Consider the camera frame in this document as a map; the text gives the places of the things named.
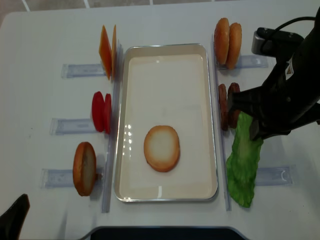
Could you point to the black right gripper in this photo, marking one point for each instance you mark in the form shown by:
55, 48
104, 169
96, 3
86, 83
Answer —
288, 98

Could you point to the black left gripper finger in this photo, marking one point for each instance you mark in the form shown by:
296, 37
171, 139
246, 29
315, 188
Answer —
11, 222

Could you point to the green lettuce leaf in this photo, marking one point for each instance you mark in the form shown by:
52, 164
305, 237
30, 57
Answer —
242, 164

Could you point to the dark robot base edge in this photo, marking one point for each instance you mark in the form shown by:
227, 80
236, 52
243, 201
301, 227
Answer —
165, 233

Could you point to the red tomato slice outer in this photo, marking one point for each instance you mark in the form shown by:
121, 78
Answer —
97, 108

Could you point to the red tomato slice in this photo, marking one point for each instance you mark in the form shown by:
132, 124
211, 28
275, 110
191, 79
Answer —
107, 112
97, 108

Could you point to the red tomato slice inner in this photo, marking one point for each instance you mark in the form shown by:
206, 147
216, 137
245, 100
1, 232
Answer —
107, 112

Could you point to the orange cheese slice inner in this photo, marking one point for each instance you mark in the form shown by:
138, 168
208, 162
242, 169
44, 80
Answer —
114, 53

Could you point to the orange cheese slice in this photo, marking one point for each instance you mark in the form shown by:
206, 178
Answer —
114, 53
105, 52

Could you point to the orange cheese slice outer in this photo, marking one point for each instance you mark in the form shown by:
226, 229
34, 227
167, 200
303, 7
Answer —
105, 52

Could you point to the white metal tray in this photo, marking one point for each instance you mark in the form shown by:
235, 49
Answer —
166, 85

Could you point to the clear bun holder rail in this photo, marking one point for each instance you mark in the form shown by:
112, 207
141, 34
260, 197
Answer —
251, 62
56, 178

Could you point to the clear left bun holder rail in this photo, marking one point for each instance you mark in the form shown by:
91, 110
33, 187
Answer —
56, 178

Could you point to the clear lettuce holder rail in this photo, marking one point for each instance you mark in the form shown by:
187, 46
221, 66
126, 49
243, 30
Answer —
277, 176

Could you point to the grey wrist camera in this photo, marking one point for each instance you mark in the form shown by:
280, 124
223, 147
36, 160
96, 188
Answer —
282, 42

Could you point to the clear tomato holder rail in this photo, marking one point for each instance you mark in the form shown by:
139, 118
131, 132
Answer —
61, 126

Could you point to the clear cheese holder rail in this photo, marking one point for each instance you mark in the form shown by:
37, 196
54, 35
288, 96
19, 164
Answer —
82, 70

